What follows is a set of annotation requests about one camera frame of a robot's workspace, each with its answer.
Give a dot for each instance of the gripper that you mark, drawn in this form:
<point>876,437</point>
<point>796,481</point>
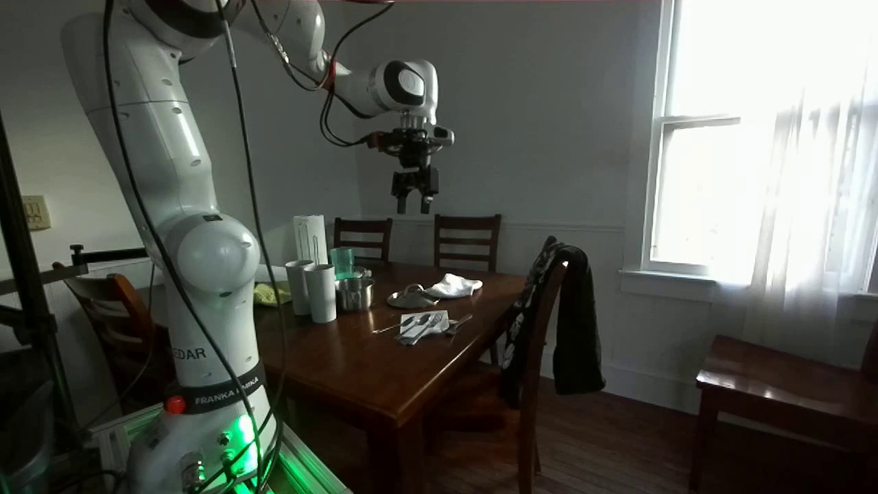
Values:
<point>416,180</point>

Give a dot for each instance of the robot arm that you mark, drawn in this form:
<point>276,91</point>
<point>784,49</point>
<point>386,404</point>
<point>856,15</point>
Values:
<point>171,158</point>

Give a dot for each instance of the white serviette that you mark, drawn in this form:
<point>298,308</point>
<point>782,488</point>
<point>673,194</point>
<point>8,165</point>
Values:
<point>439,317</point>

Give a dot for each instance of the dark wooden chair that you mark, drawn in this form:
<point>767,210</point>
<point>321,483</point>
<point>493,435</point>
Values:
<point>468,241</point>
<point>362,237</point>
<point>528,425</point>

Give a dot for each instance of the crumpled white cloth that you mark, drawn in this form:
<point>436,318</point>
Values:
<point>453,285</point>

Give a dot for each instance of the teal drinking glass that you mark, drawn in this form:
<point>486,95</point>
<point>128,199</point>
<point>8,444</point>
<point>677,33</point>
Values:
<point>342,261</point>

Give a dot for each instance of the steel pot lid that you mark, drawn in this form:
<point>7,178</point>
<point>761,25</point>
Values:
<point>410,298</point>

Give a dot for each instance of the small steel pot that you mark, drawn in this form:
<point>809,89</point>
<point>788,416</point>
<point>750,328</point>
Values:
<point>355,293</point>

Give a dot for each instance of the metal spoon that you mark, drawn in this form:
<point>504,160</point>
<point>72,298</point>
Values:
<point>420,321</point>

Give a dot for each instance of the metal knife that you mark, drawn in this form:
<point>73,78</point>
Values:
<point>385,328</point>

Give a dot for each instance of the white cylindrical cup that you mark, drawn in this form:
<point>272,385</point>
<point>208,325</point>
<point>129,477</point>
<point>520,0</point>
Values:
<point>298,288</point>
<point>321,295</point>

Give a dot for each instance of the yellow-green cloth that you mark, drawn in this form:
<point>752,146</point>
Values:
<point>269,295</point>

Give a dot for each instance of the black garment with print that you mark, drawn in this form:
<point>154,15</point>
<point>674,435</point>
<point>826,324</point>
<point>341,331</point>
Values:
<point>576,329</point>

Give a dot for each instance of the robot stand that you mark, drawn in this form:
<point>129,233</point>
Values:
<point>312,473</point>

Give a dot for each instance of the window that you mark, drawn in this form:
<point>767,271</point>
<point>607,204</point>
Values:
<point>699,137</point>

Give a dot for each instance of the brown wooden chair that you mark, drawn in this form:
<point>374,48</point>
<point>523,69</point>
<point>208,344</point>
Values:
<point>113,309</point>

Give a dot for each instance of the dark wooden bench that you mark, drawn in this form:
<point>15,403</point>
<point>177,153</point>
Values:
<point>782,381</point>

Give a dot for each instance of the sheer white curtain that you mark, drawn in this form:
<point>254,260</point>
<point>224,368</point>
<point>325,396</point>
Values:
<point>823,206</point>

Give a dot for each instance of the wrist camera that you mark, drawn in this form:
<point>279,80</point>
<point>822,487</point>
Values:
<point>443,136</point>

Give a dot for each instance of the wall switch plate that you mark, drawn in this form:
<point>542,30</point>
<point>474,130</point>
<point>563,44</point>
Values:
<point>36,213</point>

